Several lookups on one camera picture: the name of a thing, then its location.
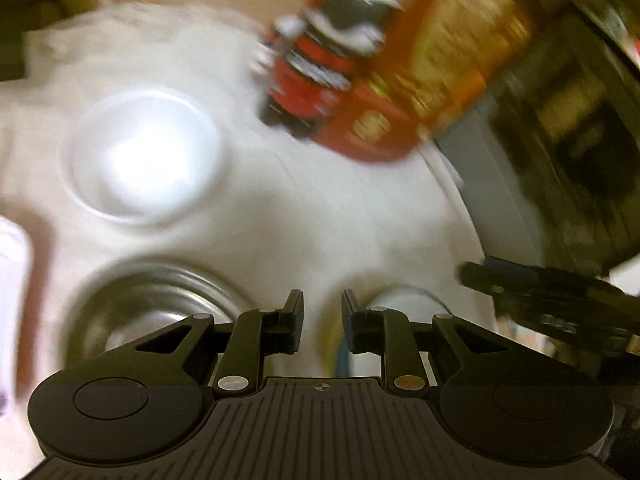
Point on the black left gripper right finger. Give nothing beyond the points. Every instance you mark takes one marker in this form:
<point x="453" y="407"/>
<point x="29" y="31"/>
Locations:
<point x="449" y="359"/>

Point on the stainless steel bowl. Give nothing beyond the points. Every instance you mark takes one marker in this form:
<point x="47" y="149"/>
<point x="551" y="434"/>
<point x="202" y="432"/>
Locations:
<point x="134" y="297"/>

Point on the panda figurine red jacket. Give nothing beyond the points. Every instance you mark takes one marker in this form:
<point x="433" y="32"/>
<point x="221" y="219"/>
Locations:
<point x="309" y="60"/>

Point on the white paper bowl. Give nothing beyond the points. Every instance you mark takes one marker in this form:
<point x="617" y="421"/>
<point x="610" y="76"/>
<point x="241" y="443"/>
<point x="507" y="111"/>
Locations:
<point x="143" y="156"/>

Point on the glass tank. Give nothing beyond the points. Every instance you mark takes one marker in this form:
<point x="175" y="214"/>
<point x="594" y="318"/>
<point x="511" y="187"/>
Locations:
<point x="548" y="158"/>

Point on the blue enamel bowl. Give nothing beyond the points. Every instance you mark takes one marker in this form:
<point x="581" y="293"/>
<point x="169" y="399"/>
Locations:
<point x="417" y="303"/>

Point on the white fluffy cloth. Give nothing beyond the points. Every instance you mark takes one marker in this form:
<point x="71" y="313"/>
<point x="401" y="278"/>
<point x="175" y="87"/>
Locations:
<point x="286" y="214"/>

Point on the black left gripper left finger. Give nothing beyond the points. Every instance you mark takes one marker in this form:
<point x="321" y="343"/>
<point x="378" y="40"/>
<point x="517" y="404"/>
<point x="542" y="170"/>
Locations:
<point x="226" y="359"/>

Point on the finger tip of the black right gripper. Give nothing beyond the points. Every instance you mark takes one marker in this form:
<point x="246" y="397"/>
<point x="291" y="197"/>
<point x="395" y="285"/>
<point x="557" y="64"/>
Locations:
<point x="587" y="313"/>

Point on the red quail eggs bag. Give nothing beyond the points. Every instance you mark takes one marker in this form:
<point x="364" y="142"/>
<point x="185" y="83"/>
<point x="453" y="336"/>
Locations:
<point x="438" y="59"/>

